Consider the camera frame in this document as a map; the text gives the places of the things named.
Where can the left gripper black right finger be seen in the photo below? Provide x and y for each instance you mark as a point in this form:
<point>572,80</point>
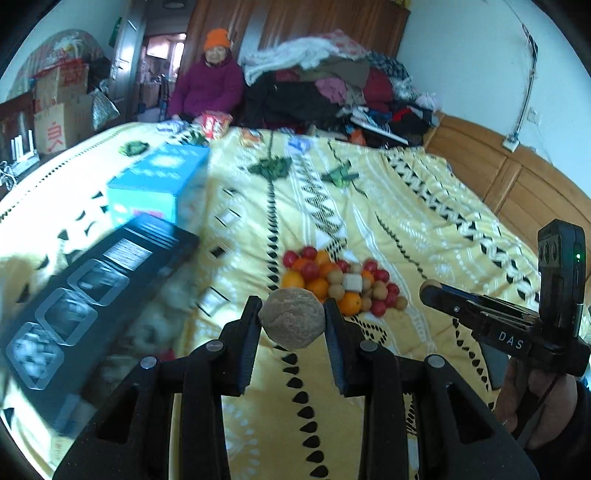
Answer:
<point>343,340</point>

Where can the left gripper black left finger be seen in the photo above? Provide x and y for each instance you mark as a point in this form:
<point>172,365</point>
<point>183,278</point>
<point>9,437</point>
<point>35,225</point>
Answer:
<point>240,339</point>

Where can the red cherry tomato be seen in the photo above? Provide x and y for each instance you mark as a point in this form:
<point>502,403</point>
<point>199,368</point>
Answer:
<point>378,308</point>

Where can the round brown potato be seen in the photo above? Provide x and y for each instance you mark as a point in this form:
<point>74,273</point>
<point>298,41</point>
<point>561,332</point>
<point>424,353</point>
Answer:
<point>293,317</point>

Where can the small orange tangerine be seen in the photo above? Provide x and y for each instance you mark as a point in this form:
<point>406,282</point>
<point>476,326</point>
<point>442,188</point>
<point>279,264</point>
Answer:
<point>292,279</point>

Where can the person's right hand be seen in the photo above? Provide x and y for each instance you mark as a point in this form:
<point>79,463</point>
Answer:
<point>547,404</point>

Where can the large orange at front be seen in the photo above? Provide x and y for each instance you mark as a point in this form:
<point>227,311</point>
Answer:
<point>350,304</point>

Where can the white yam chunk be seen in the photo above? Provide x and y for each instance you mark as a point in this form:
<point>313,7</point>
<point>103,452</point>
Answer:
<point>352,282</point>

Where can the yellow patterned bed blanket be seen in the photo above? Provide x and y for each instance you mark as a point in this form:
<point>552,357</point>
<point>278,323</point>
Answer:
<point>153,408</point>

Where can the wooden headboard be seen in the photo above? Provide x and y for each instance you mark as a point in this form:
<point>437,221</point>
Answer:
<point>522,189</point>

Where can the blue and green carton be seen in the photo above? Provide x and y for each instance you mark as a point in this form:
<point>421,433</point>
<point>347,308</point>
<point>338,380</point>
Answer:
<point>169,183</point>

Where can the black shaver gift box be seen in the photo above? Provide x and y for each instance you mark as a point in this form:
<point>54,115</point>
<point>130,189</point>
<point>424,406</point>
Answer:
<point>55,344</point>

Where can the red snack bag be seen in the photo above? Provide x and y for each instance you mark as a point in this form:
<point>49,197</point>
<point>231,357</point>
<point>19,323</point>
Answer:
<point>214,125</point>

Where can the seated person in purple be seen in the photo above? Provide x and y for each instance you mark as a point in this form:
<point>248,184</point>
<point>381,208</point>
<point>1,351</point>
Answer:
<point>213,83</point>

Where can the pile of clothes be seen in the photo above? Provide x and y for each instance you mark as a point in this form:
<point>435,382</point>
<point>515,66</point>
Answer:
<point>331,85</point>

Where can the stacked cardboard boxes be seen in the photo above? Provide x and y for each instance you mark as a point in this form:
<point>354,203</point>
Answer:
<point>63,108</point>

